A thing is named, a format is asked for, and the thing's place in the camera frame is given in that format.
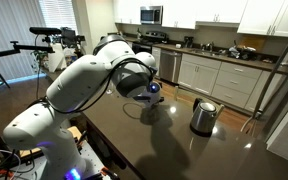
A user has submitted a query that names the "stainless dishwasher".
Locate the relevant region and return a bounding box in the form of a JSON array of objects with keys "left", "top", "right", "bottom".
[{"left": 159, "top": 50, "right": 182, "bottom": 83}]

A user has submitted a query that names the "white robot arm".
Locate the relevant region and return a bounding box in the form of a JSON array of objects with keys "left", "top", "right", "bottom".
[{"left": 3, "top": 35, "right": 157, "bottom": 180}]

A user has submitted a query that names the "clear drinking glass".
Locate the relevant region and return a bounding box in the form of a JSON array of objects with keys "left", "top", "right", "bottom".
[{"left": 106, "top": 81, "right": 114, "bottom": 95}]

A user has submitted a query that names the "beige wooden chair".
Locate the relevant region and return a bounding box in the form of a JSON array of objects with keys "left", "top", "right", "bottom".
[{"left": 240, "top": 116, "right": 259, "bottom": 136}]

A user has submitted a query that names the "stainless electric kettle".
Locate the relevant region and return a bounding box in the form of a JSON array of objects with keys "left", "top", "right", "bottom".
[{"left": 190, "top": 98, "right": 224, "bottom": 137}]

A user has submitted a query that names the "black kitchen stove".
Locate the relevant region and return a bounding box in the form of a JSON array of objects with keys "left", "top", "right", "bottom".
[{"left": 128, "top": 31, "right": 168, "bottom": 54}]

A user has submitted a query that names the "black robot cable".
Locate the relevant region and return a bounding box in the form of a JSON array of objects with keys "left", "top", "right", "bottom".
[{"left": 3, "top": 57, "right": 158, "bottom": 180}]

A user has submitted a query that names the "black tripod camera rig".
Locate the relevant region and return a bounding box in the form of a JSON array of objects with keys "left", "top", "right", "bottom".
[{"left": 0, "top": 26, "right": 87, "bottom": 101}]

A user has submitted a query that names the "wooden board base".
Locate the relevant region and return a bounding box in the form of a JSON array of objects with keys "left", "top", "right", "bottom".
[{"left": 19, "top": 126, "right": 82, "bottom": 158}]

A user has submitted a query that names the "stainless microwave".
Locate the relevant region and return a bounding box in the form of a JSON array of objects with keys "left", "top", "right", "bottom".
[{"left": 140, "top": 6, "right": 163, "bottom": 25}]

